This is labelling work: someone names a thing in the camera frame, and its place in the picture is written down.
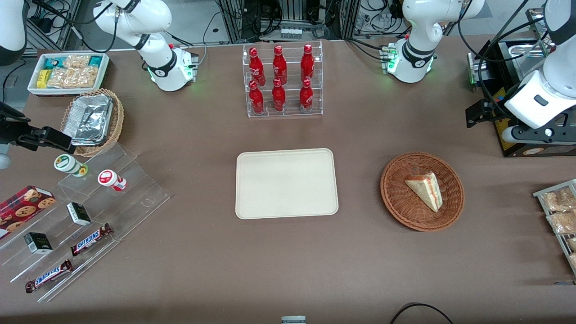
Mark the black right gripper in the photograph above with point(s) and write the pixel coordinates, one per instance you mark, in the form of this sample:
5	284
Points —
11	130

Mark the triangle sandwich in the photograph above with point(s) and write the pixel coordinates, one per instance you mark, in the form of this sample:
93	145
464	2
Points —
425	189

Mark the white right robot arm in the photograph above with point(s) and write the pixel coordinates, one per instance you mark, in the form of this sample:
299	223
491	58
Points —
159	63

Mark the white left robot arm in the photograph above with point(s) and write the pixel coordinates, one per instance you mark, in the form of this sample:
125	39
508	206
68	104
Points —
418	49

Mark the light wicker basket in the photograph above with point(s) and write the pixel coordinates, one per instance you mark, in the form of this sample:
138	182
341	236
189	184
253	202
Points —
116	121

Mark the tray of snack bags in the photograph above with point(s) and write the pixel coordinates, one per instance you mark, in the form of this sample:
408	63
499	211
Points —
538	194

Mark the brown wicker basket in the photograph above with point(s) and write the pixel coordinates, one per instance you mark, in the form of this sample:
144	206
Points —
400	202

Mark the beige plastic tray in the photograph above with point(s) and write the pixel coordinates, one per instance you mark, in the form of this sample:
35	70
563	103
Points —
286	183

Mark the white snack bin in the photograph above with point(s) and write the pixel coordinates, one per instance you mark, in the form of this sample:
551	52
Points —
58	92

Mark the green lid jar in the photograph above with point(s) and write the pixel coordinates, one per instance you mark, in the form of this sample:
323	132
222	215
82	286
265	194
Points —
67	163

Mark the yellow snack packet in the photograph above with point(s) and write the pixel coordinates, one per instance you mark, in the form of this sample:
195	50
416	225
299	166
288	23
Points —
42	78

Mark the stack of foil trays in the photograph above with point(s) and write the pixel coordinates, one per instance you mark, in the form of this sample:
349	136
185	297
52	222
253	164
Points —
87	119

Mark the clear peanut snack bag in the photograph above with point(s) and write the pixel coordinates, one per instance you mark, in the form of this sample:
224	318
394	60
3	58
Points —
60	78
573	261
85	77
564	222
76	61
572	244
560	200

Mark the teal snack packet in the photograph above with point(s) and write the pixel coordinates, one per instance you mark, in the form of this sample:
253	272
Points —
95	60
55	62

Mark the steel pan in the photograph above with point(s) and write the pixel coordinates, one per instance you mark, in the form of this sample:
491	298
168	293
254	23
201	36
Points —
524	58

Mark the red tartan cookie box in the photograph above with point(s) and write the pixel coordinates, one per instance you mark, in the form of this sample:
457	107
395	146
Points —
22	207

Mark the red lid jar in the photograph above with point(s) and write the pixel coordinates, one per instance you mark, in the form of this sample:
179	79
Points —
108	178

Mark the black box with labels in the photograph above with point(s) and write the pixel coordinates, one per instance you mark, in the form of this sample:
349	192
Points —
562	150

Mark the small black carton box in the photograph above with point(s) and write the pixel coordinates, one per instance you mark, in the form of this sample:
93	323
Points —
38	243
78	213

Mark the clear acrylic stepped shelf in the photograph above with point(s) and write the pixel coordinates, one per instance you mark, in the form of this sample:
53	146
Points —
135	198

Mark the Snickers chocolate bar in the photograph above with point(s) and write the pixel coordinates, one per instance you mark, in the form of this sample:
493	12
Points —
91	239
48	276

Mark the red cola bottle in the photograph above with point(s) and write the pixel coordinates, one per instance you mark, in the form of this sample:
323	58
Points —
256	99
280	66
307	65
306	95
256	67
278	96

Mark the clear acrylic bottle rack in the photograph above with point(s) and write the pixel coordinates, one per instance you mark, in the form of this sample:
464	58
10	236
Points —
292	112

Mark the grey metal block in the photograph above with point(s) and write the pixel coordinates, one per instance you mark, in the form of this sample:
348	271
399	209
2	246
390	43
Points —
293	320

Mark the aluminium frame rack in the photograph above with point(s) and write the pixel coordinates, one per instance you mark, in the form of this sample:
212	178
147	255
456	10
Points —
288	13

